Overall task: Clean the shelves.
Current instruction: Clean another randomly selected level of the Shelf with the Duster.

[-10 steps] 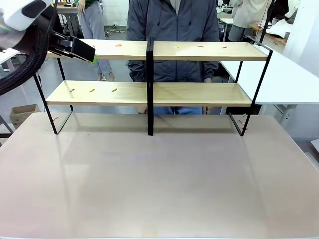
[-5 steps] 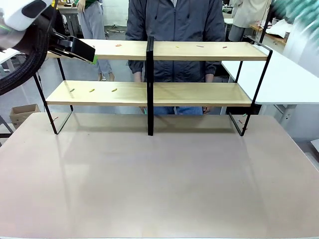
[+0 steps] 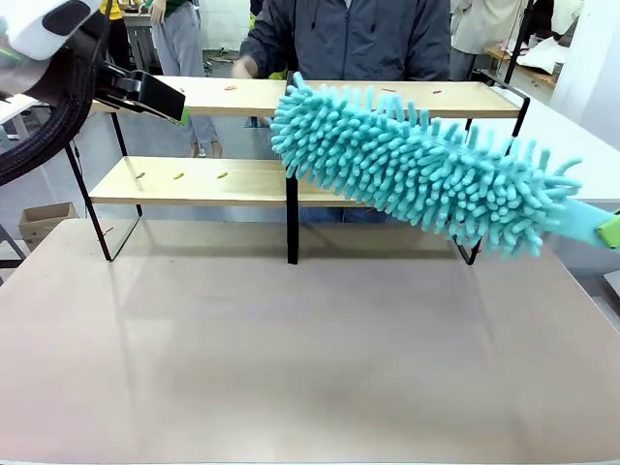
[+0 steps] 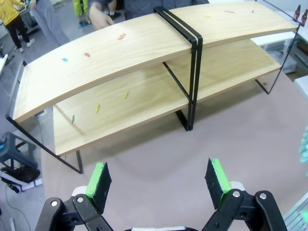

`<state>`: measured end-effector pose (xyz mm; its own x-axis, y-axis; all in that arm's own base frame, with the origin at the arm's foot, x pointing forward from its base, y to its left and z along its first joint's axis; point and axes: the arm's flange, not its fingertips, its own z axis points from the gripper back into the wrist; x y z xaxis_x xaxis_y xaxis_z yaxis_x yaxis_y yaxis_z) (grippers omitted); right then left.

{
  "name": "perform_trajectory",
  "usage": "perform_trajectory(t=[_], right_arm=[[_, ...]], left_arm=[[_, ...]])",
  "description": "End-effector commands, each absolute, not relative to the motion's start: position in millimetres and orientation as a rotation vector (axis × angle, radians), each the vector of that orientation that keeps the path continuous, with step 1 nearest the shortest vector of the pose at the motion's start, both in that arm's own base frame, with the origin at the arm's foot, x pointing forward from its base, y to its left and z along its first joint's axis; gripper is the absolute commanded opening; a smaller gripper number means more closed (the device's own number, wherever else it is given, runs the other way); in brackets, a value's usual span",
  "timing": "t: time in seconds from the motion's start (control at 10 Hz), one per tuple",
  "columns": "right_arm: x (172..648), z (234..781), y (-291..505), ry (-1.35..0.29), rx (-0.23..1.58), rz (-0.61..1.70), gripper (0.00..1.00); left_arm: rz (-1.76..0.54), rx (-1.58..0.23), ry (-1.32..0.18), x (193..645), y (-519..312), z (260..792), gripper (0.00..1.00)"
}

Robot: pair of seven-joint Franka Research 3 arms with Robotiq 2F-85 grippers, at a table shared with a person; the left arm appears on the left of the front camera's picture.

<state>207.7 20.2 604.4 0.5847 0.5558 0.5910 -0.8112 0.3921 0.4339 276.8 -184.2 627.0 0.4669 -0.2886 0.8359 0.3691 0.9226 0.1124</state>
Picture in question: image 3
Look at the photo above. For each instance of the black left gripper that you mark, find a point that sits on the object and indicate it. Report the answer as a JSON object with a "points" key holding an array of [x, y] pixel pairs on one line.
{"points": [[118, 84]]}

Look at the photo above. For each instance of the teal chenille duster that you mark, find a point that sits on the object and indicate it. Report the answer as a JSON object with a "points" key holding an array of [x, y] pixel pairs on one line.
{"points": [[412, 160]]}

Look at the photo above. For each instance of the person's right hand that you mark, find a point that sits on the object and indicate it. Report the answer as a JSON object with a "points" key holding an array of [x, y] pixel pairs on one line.
{"points": [[244, 66]]}

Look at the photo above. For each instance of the person in grey trousers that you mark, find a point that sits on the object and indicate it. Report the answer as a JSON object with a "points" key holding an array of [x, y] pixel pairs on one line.
{"points": [[181, 43]]}

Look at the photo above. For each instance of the grey background desk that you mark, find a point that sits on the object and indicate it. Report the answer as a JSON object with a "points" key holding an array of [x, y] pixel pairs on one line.
{"points": [[140, 39]]}

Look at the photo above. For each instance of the person in yellow shirt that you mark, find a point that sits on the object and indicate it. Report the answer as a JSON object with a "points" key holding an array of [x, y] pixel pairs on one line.
{"points": [[116, 29]]}

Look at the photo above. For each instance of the white long table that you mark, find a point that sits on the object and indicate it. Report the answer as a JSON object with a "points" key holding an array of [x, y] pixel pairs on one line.
{"points": [[571, 140]]}

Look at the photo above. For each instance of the white side table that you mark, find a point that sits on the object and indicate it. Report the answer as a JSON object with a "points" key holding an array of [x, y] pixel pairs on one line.
{"points": [[19, 109]]}

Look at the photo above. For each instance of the cardboard box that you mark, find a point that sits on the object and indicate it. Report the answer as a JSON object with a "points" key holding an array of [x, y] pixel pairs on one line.
{"points": [[46, 223]]}

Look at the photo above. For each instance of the wooden bench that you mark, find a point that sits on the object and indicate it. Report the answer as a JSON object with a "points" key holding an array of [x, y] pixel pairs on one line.
{"points": [[528, 70]]}

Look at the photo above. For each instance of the white paper sheet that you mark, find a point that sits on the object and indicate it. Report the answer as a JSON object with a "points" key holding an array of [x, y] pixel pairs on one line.
{"points": [[545, 53]]}

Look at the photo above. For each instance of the person in dark jacket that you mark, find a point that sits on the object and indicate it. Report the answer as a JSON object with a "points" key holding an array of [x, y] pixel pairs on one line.
{"points": [[353, 39]]}

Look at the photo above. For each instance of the black stand pole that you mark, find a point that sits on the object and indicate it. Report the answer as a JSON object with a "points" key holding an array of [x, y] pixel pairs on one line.
{"points": [[518, 39]]}

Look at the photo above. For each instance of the person in beige top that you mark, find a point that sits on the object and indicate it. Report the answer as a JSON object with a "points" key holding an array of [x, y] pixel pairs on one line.
{"points": [[484, 29]]}

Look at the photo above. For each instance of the wooden shelf with black frame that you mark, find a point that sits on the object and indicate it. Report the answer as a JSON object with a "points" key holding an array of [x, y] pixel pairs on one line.
{"points": [[232, 97]]}

